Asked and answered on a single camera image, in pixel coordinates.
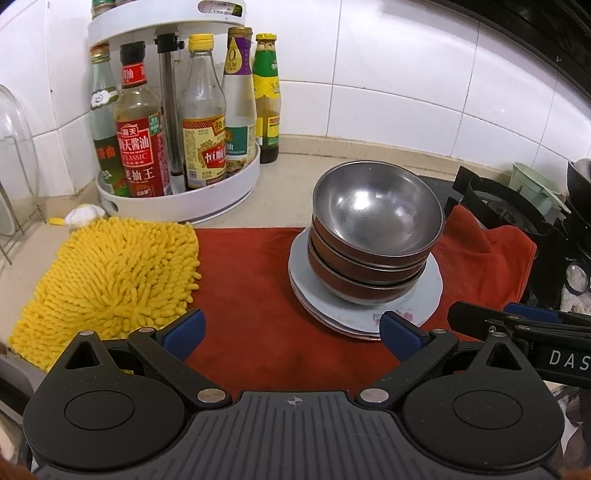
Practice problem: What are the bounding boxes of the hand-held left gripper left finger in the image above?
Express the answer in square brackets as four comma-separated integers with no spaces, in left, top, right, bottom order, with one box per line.
[61,308,233,411]

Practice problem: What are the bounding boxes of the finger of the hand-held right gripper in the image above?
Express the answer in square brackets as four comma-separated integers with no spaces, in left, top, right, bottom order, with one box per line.
[502,302,591,329]
[447,300,536,344]

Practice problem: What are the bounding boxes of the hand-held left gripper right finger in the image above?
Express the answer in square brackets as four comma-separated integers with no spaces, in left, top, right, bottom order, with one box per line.
[357,311,530,409]

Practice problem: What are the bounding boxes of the small plate multicoloured flower rim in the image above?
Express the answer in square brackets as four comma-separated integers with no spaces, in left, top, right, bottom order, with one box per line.
[318,318,385,343]

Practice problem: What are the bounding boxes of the white plate pink flowers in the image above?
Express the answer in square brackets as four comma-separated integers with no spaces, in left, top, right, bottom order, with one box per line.
[288,228,445,336]
[290,277,386,340]

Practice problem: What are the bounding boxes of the large steel bowl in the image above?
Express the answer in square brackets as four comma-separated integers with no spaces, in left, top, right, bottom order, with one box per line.
[307,215,432,284]

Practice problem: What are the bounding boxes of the red cloth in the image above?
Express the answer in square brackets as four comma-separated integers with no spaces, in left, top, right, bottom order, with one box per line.
[182,204,539,398]

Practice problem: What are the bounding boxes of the yellow chenille mat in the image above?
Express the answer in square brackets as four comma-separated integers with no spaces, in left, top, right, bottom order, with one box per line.
[8,216,204,374]

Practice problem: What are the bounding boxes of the black gas stove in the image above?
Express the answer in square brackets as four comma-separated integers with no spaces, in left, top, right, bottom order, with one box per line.
[418,165,591,315]

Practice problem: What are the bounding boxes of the pale green plastic container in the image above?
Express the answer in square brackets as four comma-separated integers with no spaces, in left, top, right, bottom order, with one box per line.
[510,161,571,215]

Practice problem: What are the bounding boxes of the white rotating condiment rack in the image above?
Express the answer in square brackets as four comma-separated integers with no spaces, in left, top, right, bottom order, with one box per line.
[88,0,262,224]

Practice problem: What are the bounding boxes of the black pot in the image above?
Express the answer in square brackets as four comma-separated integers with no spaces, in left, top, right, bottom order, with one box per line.
[566,158,591,204]

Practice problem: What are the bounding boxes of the white yellow dish brush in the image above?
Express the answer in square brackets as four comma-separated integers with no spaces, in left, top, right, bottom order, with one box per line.
[48,203,107,228]

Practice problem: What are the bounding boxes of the soy sauce bottle red label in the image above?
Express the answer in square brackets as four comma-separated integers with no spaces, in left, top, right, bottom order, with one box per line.
[113,41,172,198]

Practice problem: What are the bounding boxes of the vinegar bottle yellow cap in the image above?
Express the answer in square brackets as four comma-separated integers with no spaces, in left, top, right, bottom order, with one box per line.
[177,34,228,190]

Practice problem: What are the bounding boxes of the clear bottle purple label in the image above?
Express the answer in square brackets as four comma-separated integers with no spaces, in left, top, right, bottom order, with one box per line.
[221,26,258,174]

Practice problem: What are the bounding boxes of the clear bottle green label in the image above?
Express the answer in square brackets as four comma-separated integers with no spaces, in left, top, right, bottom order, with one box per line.
[89,44,121,197]

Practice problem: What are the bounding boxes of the sauce bottle green yellow label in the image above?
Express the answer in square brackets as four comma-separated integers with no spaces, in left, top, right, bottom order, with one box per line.
[252,32,282,164]

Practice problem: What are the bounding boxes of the large glass pot lid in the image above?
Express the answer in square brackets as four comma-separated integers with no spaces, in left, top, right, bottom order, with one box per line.
[0,84,41,237]

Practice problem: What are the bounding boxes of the black range hood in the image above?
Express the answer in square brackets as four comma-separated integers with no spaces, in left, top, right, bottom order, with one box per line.
[462,0,591,107]

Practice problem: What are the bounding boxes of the metal wire lid rack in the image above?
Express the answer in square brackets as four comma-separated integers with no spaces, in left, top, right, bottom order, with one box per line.
[0,136,44,266]

